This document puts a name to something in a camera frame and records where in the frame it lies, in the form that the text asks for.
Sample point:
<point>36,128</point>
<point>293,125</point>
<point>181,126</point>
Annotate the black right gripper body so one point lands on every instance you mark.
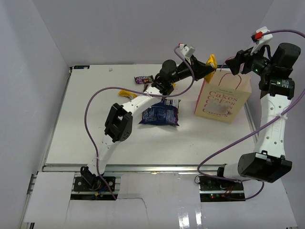
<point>255,63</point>

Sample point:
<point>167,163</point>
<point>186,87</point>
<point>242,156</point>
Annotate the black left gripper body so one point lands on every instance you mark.
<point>183,71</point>

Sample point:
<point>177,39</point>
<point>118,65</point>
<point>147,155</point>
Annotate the yellow snack pack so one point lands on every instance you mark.
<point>212,67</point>

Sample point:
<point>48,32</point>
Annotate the beige paper cakes bag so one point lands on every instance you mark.
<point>223,97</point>

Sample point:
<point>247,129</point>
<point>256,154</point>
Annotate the large blue snack bag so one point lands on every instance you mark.
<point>166,112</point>

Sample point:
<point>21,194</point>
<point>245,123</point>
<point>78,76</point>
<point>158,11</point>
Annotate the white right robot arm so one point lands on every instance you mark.
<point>267,162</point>

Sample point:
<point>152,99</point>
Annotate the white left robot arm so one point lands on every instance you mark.
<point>118,125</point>

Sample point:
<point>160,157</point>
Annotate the purple candy bag small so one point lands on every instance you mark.
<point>144,79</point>

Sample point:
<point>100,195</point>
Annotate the yellow candy bar left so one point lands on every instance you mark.
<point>127,94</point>

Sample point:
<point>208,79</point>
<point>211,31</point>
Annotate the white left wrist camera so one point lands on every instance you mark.
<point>186,50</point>

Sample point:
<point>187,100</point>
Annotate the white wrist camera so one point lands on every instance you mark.
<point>260,39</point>
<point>186,50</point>

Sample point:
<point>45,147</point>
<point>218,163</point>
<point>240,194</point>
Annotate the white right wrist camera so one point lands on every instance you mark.
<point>260,39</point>

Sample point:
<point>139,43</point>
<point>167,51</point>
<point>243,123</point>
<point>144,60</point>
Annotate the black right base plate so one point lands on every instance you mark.
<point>213,184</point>

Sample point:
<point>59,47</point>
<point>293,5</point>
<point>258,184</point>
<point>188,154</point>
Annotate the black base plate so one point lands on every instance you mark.
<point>80,185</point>
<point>213,184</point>

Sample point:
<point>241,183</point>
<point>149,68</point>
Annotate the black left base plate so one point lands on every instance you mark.
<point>80,185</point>

